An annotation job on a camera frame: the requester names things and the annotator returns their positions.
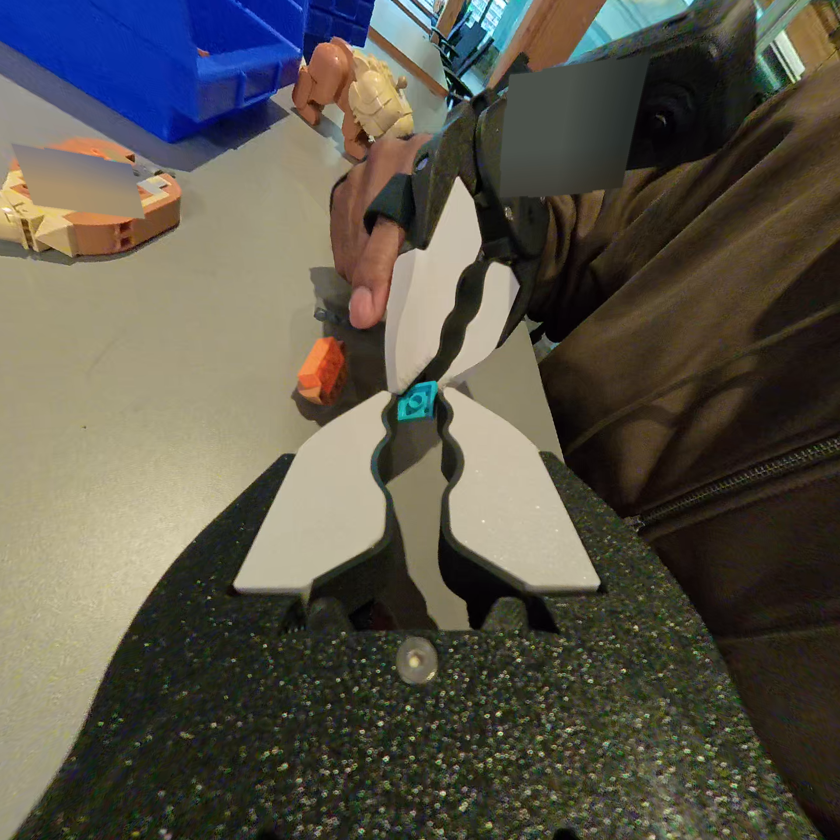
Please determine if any row of black office chairs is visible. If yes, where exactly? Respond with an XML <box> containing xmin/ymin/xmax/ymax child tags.
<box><xmin>430</xmin><ymin>0</ymin><xmax>496</xmax><ymax>106</ymax></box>

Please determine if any stack of blue bins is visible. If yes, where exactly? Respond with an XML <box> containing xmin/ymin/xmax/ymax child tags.
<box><xmin>303</xmin><ymin>0</ymin><xmax>376</xmax><ymax>65</ymax></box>

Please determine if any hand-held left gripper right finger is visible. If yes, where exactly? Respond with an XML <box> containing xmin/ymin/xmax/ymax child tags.
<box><xmin>438</xmin><ymin>387</ymin><xmax>601</xmax><ymax>595</ymax></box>

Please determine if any brown tan brick-built model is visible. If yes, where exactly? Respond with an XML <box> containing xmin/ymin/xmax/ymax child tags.
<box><xmin>0</xmin><ymin>136</ymin><xmax>182</xmax><ymax>258</ymax></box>

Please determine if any turquoise square plate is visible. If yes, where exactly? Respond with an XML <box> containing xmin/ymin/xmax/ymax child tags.
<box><xmin>397</xmin><ymin>381</ymin><xmax>439</xmax><ymax>422</ymax></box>

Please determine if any blue plastic bin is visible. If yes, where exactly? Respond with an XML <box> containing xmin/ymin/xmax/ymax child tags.
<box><xmin>0</xmin><ymin>0</ymin><xmax>309</xmax><ymax>144</ymax></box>

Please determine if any brown tan brick-built animal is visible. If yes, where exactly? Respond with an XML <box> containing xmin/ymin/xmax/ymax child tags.
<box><xmin>292</xmin><ymin>37</ymin><xmax>416</xmax><ymax>161</ymax></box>

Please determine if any person's right hand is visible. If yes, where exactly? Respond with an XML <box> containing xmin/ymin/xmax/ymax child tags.
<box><xmin>328</xmin><ymin>133</ymin><xmax>434</xmax><ymax>330</ymax></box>

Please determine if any orange brick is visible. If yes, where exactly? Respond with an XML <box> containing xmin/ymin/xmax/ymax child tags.
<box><xmin>297</xmin><ymin>336</ymin><xmax>336</xmax><ymax>396</ymax></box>

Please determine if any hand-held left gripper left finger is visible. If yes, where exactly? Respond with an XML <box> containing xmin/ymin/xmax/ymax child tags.
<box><xmin>233</xmin><ymin>392</ymin><xmax>395</xmax><ymax>598</ymax></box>

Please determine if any grey desk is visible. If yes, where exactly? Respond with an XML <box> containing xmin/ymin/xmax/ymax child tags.
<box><xmin>0</xmin><ymin>26</ymin><xmax>565</xmax><ymax>840</ymax></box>

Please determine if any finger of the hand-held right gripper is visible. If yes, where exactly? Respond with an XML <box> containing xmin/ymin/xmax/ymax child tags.
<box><xmin>445</xmin><ymin>261</ymin><xmax>524</xmax><ymax>388</ymax></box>
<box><xmin>382</xmin><ymin>176</ymin><xmax>488</xmax><ymax>395</ymax></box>

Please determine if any wooden post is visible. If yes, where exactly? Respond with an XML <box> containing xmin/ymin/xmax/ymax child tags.
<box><xmin>489</xmin><ymin>0</ymin><xmax>608</xmax><ymax>89</ymax></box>

